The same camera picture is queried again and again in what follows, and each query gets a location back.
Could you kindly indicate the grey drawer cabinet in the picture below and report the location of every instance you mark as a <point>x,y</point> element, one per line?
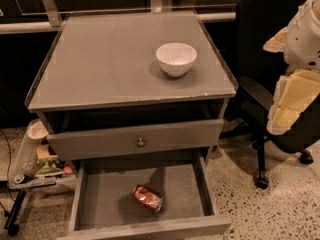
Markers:
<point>103,74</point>

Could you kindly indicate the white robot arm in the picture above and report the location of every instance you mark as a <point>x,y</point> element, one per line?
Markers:
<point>299,42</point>

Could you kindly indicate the black office chair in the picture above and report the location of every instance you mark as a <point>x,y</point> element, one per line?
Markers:
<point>257,71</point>

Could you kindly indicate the white bowl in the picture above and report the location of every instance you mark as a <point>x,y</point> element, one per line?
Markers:
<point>176,59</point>

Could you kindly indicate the open middle drawer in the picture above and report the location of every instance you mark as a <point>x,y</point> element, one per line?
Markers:
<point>103,208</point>

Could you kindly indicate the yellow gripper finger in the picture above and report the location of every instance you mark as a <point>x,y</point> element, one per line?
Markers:
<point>293,94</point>
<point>276,43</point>

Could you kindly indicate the metal rail with brackets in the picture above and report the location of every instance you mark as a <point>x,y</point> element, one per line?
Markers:
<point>27,16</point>

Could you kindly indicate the top drawer with knob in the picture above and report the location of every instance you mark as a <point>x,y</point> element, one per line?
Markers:
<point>137,139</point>

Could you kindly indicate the white cup in bin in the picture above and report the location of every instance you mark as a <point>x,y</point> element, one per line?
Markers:
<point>36,131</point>

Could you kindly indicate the black stand with cable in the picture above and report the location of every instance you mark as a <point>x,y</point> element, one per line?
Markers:
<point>11,215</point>

